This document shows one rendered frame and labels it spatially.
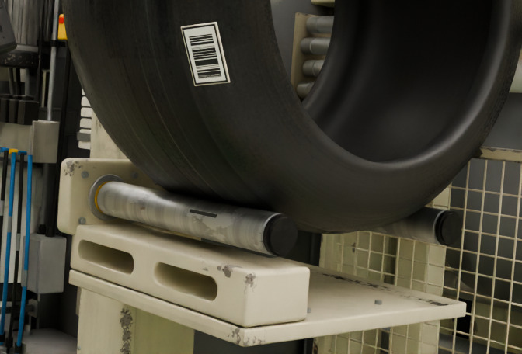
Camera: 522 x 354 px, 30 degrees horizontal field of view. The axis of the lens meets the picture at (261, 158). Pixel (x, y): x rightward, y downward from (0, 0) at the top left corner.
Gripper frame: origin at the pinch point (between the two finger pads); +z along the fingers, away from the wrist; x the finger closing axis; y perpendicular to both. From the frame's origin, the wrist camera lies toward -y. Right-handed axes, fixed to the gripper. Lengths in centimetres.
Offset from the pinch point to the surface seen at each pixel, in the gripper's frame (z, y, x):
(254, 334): 16.8, -32.3, -11.0
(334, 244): 66, -25, 27
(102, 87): 5.5, -9.1, 7.9
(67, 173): 12.4, -19.5, 24.2
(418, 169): 36.9, -12.3, -12.3
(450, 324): 124, -40, 45
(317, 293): 37.1, -29.3, 0.9
